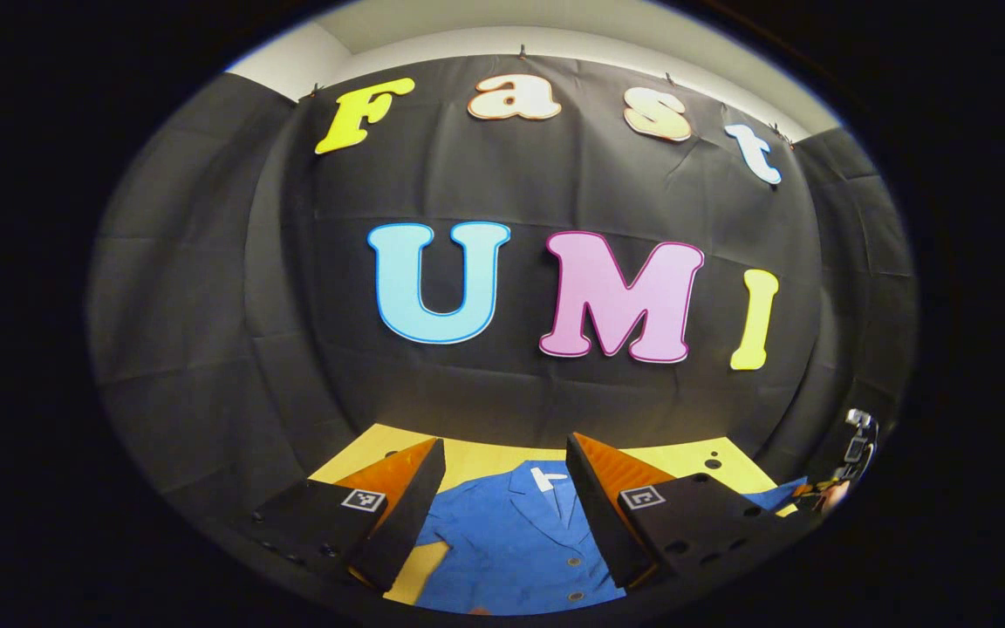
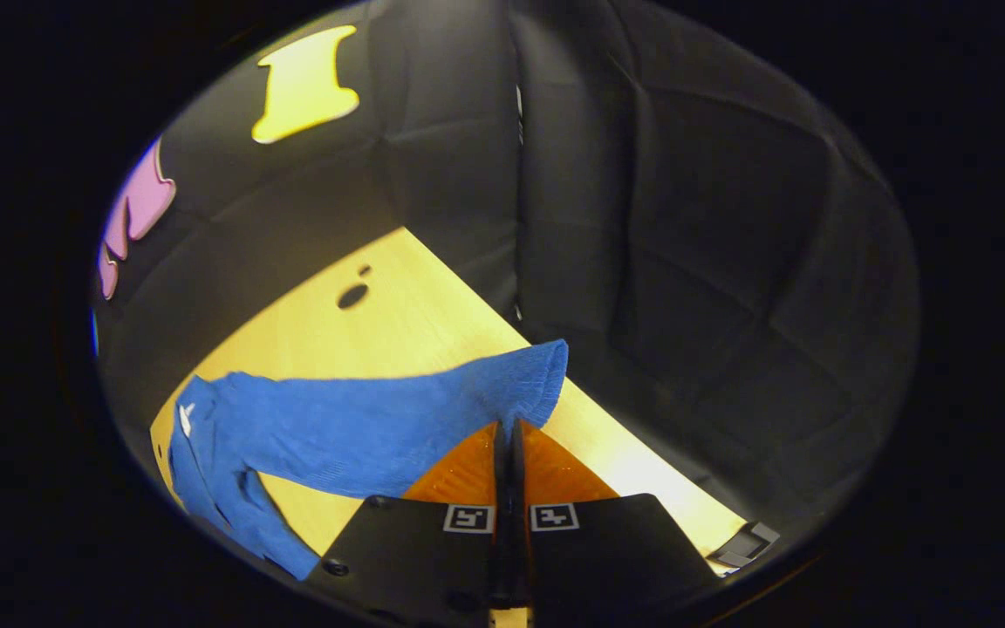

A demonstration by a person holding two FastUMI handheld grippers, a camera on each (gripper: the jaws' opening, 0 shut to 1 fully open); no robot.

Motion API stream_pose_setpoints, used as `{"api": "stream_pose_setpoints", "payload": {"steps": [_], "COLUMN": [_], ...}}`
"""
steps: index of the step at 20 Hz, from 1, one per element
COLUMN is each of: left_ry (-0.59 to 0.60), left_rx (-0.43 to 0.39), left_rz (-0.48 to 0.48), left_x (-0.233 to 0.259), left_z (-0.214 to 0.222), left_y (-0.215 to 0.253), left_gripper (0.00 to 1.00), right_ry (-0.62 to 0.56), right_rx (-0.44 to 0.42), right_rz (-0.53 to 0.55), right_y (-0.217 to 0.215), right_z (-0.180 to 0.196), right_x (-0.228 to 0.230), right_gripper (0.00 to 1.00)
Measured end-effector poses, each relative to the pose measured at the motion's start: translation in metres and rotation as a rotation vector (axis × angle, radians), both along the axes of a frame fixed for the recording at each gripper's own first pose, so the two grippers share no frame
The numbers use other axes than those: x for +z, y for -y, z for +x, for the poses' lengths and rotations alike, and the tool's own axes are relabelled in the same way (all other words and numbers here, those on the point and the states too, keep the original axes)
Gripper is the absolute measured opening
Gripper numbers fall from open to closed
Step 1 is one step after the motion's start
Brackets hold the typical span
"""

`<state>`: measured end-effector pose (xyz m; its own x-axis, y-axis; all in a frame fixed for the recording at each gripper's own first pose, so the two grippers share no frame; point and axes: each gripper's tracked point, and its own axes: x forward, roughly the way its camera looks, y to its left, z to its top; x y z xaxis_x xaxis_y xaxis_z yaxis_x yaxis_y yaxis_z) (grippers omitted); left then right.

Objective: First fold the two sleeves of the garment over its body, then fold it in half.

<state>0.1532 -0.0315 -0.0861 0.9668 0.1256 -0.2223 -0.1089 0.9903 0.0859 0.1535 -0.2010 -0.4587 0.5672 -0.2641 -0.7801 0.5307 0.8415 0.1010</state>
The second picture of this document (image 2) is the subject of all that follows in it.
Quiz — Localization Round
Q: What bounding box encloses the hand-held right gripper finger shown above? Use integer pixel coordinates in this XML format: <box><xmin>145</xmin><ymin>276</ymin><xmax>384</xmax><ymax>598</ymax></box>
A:
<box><xmin>511</xmin><ymin>419</ymin><xmax>721</xmax><ymax>625</ymax></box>
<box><xmin>304</xmin><ymin>419</ymin><xmax>512</xmax><ymax>628</ymax></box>

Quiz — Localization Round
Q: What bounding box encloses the dark grey table clamp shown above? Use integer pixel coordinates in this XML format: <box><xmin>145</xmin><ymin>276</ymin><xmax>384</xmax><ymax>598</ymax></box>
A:
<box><xmin>708</xmin><ymin>521</ymin><xmax>781</xmax><ymax>570</ymax></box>

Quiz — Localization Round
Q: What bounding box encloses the black backdrop cloth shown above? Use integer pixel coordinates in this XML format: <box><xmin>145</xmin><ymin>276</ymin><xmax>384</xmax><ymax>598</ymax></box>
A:
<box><xmin>88</xmin><ymin>0</ymin><xmax>922</xmax><ymax>559</ymax></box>

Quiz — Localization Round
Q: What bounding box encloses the blue garment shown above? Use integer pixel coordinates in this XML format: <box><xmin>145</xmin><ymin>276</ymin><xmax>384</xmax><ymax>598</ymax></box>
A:
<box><xmin>167</xmin><ymin>338</ymin><xmax>570</xmax><ymax>583</ymax></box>

